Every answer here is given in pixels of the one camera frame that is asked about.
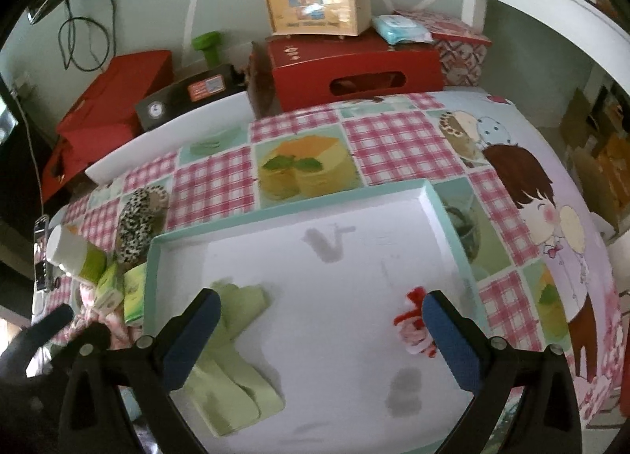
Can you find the white bottle with green label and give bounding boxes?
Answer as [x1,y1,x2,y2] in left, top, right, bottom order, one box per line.
[45,225,108,285]

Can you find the light green sock pair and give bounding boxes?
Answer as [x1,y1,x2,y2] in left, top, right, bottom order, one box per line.
[189,282,287,437]

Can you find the pale boxed packet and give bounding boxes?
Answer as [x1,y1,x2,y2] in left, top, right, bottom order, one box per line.
[143,179,489,454]

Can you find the leopard print scrunchie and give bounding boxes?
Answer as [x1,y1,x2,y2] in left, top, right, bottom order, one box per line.
[117,187,170,265]

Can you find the red box with oval cutout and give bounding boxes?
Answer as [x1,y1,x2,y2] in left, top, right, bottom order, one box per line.
[266,35,446,113]

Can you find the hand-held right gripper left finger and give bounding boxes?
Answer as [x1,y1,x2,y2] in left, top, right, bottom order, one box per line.
[59,288,222,454]

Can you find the red patterned gift box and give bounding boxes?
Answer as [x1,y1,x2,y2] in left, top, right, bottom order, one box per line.
[394,10,493,88]

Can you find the blue wet wipes pack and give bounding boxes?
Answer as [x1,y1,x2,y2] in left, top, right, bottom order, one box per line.
[371,14,435,45]

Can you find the black cable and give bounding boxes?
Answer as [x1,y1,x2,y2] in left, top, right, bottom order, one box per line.
[59,0,110,73]

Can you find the smartphone in clear case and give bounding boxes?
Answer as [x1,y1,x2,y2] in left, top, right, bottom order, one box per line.
[33,215,52,292]

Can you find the printed checkered tablecloth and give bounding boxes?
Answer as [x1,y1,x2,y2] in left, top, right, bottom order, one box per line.
[30,90,623,435]

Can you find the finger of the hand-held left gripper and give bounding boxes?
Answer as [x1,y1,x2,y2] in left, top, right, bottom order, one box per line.
[27,304,74,352]
[74,322,113,349]

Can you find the red and pink sock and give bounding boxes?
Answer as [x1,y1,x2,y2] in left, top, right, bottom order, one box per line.
[393,287,440,359]

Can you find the pink patterned cloth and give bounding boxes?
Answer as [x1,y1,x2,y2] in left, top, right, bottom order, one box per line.
[49,282,143,351]

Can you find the red box at left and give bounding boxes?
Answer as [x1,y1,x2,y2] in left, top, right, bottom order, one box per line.
[40,50,174,204]

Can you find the cardboard boxes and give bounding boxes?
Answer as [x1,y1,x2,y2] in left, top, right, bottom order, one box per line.
[561,85,630,238]

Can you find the black device with gauge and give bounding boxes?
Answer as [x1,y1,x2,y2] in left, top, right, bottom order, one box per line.
[135,65,247,132]

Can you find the green tissue packet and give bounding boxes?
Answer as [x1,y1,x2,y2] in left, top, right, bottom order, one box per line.
[122,264,149,326]
[96,262,125,312]

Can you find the white charging cable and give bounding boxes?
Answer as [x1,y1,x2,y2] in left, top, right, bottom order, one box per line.
[10,82,50,219]

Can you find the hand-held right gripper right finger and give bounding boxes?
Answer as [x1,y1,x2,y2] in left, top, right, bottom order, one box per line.
[423,289,582,454]

